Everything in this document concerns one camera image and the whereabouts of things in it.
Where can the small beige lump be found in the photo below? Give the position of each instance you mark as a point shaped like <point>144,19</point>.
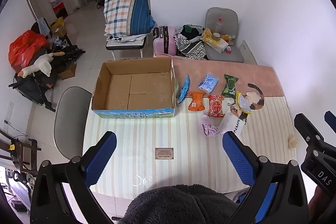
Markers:
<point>292,141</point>

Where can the green snack packet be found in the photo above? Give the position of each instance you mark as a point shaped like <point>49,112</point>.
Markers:
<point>230,86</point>

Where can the folded white sheet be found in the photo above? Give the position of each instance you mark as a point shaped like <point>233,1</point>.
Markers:
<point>126,38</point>

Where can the grey shell chair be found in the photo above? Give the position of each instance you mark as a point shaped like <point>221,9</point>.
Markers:
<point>71,119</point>

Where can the brown label patch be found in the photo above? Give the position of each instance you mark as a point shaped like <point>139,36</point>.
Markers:
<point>164,153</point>

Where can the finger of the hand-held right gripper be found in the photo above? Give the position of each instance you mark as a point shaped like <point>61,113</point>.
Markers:
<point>331,121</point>
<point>307,132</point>

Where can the dark clothes bundle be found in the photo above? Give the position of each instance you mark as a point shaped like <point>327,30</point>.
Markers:
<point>190,32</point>

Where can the small red blue box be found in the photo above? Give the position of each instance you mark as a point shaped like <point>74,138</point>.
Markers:
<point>228,49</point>

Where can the white tissue box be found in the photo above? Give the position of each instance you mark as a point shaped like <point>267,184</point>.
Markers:
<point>220,45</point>

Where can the wooden door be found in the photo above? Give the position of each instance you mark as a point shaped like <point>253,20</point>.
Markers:
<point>30,1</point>

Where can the light blue cloth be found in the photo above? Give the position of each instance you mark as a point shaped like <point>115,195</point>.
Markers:
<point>43,26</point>

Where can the white-framed black bench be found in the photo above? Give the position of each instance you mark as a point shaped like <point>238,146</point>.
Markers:
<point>126,46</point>

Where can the white wall socket plate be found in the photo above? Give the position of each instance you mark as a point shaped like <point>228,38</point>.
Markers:
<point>244,47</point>

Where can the dark fleece garment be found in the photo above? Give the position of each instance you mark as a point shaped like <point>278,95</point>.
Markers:
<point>178,205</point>

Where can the pink plush mat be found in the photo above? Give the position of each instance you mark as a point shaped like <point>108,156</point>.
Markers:
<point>210,66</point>

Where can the dark wooden chair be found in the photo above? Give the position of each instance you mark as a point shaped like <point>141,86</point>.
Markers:
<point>25,153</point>

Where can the tape roll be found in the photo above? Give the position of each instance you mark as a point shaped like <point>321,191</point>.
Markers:
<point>216,36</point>

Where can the yellow plastic bag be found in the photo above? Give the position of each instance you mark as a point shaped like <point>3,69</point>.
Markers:
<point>208,36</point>

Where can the orange drink bottle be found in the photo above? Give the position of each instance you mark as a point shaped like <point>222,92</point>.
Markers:
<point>227,37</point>

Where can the grey padded chair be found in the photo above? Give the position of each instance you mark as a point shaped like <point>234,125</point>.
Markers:
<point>223,16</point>

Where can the folded plaid quilt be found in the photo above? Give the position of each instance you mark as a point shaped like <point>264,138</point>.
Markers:
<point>123,11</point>

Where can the black floor bag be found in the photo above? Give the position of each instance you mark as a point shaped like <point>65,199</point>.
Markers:
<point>101,1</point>

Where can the blue wipes packet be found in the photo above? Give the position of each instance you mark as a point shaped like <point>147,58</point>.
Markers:
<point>184,88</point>

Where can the striped mat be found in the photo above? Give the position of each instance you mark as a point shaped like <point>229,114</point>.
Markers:
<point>157,134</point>

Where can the small brown cardboard box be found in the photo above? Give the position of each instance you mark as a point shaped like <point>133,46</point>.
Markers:
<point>67,71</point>

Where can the pink suitcase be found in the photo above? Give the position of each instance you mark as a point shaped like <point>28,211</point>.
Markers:
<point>170,43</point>

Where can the blue white tissue packet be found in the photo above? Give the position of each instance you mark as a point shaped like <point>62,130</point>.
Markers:
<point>208,83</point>

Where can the white goose plush toy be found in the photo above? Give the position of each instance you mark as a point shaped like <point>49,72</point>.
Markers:
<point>43,64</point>

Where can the low white wall socket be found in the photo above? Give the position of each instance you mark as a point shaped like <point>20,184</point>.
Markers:
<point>8,112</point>

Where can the person's right forearm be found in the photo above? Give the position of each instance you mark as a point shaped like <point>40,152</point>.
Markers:
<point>315,203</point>

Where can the red plastic bag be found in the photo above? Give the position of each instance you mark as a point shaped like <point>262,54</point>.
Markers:
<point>23,50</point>

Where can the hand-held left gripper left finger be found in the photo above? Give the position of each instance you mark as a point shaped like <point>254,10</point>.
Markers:
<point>101,158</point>

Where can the purple cloth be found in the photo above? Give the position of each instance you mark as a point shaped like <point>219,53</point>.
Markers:
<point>210,129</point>

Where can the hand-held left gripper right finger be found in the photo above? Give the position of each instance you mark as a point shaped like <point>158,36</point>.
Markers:
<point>239,158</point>

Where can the black stroller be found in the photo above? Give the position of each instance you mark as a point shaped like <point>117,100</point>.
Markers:
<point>31,87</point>

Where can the orange snack packet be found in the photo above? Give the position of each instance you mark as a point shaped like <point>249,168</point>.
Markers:
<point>197,102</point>

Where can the calico cat figure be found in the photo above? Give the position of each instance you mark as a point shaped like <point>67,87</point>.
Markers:
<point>256,98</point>

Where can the white pouch black lettering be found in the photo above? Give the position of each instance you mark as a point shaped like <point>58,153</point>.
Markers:
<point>232,121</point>

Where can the clear plastic bottle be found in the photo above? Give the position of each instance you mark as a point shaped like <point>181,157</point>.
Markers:
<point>218,27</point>

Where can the clear yellow-rimmed bag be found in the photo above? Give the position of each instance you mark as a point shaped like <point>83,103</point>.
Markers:
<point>242,103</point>

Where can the red snack packet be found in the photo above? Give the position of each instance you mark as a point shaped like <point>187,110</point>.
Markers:
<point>216,106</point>

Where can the patterned tote bag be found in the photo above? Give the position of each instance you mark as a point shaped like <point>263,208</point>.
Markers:
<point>191,49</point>

